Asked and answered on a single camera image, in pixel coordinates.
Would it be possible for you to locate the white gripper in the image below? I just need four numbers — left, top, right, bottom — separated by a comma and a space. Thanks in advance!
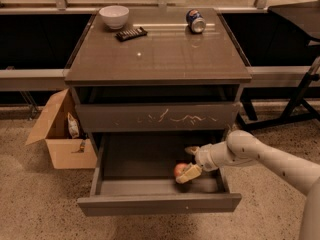
175, 144, 218, 184

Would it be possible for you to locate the red apple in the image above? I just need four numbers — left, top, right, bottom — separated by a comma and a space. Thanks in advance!
174, 163, 188, 177

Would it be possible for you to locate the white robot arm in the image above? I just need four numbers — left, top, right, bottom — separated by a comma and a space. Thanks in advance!
174, 130, 320, 240

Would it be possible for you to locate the open grey lower drawer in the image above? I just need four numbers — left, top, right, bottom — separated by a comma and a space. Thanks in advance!
77, 131, 242, 216

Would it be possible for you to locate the scratched grey upper drawer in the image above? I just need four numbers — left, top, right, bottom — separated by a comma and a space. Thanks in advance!
75, 102, 239, 132

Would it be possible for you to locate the grey drawer cabinet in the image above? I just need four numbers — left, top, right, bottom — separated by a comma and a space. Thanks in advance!
64, 6, 253, 158

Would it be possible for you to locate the black rolling stand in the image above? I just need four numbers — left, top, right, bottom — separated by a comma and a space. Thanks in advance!
236, 56, 320, 132

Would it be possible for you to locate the white snack bag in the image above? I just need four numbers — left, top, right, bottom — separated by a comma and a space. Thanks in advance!
67, 113, 80, 138

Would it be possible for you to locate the open cardboard box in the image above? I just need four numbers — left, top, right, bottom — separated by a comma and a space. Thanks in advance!
26, 89, 97, 169

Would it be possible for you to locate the blue soda can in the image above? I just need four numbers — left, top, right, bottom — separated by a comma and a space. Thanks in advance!
186, 9, 206, 34

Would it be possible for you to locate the black chocolate bar wrapper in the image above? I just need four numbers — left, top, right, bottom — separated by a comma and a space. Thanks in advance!
115, 27, 148, 42

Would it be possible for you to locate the white ceramic bowl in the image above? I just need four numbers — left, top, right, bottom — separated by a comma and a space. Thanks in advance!
99, 5, 129, 29

